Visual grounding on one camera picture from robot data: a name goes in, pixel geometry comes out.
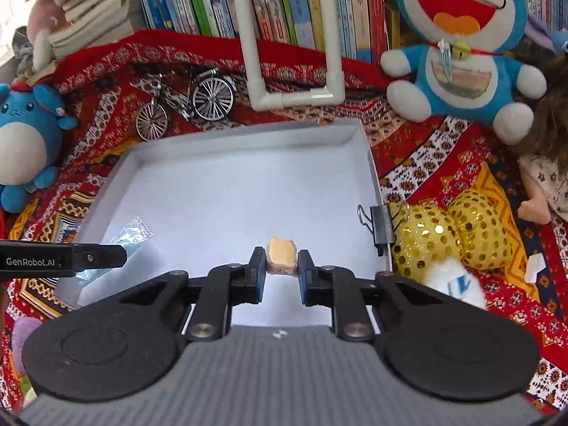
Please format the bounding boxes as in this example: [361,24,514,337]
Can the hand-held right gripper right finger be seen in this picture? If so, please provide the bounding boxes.
[296,249,449,342]

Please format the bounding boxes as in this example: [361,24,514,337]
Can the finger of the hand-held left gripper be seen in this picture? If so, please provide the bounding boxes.
[72,243,129,272]

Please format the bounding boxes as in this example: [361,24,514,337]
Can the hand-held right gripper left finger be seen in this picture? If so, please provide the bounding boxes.
[118,246,269,342]

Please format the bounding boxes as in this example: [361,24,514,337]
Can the blue packet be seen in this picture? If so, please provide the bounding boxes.
[75,217,154,287]

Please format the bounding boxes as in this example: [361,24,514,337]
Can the white shallow box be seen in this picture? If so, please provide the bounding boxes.
[53,118,395,333]

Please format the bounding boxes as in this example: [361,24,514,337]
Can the black binder clip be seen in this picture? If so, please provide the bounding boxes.
[357,203,411,256]

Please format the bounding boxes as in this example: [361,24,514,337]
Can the gold sequin plush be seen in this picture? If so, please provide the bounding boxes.
[390,189,518,280]

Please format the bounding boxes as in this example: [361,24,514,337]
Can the white fluffy plush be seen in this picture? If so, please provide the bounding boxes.
[419,257,486,309]

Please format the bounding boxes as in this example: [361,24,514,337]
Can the round blue plush toy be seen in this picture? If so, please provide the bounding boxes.
[0,82,78,214]

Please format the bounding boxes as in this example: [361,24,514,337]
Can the red patterned blanket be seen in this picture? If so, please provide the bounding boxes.
[0,29,568,413]

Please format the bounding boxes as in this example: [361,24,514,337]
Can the miniature metal bicycle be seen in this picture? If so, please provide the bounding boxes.
[134,67,236,142]

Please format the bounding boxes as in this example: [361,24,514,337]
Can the white paper scrap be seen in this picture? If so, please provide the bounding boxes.
[524,254,547,284]

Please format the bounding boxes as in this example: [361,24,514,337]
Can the pink plush toy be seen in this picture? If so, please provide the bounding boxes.
[27,0,67,72]

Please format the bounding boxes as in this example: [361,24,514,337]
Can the stack of flat books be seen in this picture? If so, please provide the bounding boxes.
[44,0,134,60]

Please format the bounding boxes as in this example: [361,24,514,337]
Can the blue cat plush toy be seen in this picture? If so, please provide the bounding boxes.
[379,0,548,145]

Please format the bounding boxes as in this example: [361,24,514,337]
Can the brown haired doll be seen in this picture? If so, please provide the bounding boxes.
[517,53,568,225]

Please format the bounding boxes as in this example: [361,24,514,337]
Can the row of upright books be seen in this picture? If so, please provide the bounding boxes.
[133,0,568,64]

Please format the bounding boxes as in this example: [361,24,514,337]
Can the purple blue stuffed toy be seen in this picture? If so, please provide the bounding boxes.
[526,11,568,54]

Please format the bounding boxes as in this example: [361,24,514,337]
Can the white pipe frame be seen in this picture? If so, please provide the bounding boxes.
[228,0,346,111]

